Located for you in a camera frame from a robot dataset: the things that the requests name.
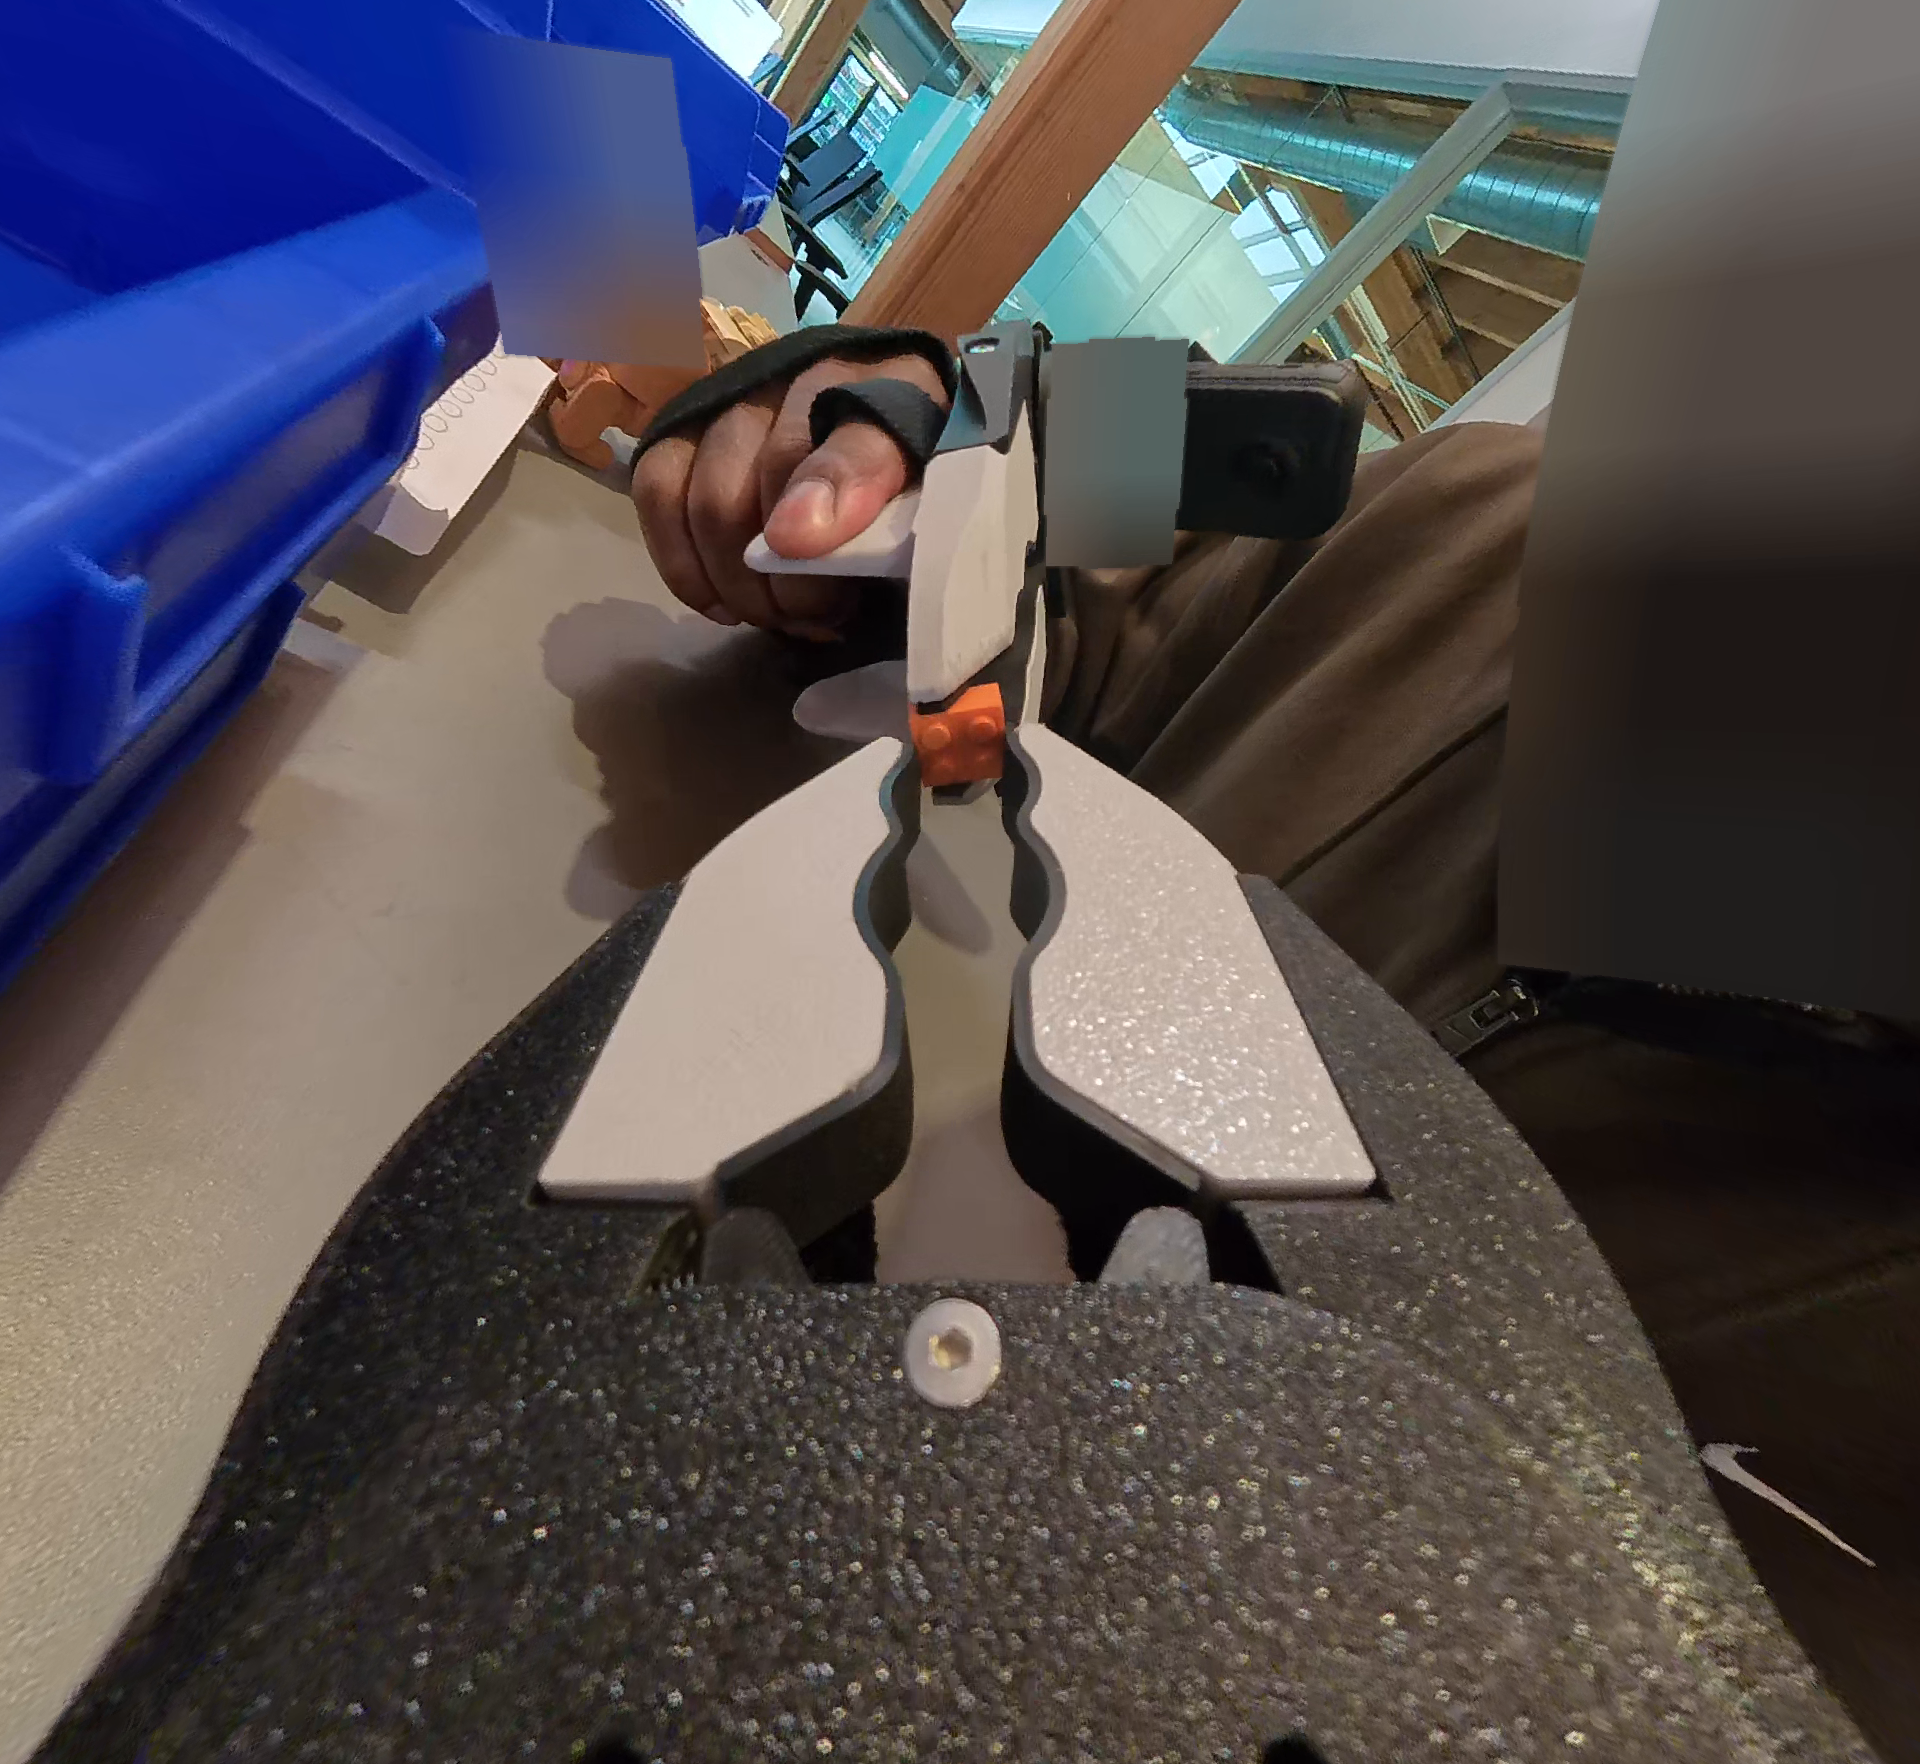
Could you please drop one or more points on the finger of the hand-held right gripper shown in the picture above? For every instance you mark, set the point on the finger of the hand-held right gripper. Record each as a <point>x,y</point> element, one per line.
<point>968,564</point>

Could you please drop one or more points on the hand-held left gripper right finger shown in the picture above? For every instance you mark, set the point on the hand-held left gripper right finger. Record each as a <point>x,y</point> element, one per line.
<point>1184,1014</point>

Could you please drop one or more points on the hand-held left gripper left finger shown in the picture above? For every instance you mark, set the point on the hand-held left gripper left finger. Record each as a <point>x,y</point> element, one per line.
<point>751,1014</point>

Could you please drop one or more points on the orange toy brick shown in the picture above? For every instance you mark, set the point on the orange toy brick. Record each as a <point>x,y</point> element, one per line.
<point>960,733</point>

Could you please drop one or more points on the blue plastic bin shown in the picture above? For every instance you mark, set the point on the blue plastic bin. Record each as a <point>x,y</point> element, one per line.
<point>225,295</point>

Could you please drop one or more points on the person's right forearm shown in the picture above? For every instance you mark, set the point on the person's right forearm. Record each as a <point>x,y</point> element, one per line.
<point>1320,713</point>

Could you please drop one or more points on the brown brick-built toy animal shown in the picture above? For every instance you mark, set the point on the brown brick-built toy animal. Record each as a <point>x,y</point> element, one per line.
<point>630,407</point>

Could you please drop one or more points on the white printed paper sheet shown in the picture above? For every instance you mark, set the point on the white printed paper sheet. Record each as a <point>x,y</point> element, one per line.
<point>473,435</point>

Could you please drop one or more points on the person's dark pants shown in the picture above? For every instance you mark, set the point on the person's dark pants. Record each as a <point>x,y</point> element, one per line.
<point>1725,1223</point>

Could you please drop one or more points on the silver ventilation duct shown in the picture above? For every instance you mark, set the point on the silver ventilation duct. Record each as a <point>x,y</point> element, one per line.
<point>1424,182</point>

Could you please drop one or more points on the wooden support post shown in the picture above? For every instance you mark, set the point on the wooden support post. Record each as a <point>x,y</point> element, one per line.
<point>1079,85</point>

